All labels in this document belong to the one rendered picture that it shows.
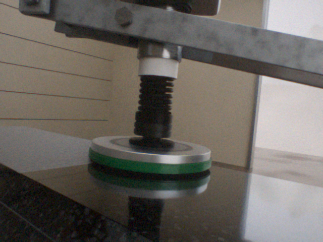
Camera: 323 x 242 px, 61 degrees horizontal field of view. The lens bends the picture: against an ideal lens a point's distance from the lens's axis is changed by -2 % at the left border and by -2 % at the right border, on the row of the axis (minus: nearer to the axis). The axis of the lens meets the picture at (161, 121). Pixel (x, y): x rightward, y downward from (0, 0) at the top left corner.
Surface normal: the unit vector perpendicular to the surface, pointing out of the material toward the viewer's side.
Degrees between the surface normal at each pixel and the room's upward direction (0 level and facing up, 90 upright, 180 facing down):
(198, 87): 90
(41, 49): 90
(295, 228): 0
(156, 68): 90
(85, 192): 0
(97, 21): 90
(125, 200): 0
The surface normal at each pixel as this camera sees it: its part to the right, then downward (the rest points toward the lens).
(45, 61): 0.82, 0.11
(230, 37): -0.14, 0.04
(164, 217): 0.09, -0.99
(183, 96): -0.57, 0.00
